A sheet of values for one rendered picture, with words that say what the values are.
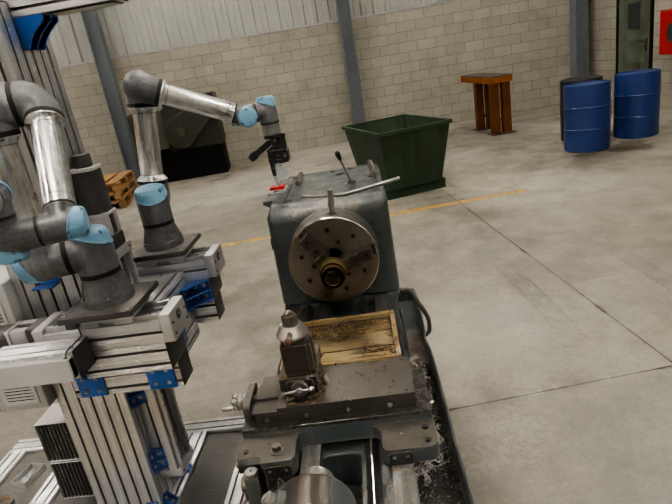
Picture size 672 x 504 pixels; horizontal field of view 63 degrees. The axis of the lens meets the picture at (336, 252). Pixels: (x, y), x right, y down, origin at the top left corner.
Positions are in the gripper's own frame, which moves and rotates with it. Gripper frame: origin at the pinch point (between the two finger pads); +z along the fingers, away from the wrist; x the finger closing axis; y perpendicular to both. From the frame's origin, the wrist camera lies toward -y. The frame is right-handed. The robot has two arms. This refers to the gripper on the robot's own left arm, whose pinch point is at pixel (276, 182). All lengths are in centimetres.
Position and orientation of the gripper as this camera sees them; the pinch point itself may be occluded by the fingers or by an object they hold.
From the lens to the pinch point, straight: 232.9
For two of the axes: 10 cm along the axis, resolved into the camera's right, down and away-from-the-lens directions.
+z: 1.6, 9.3, 3.3
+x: 0.2, -3.4, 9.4
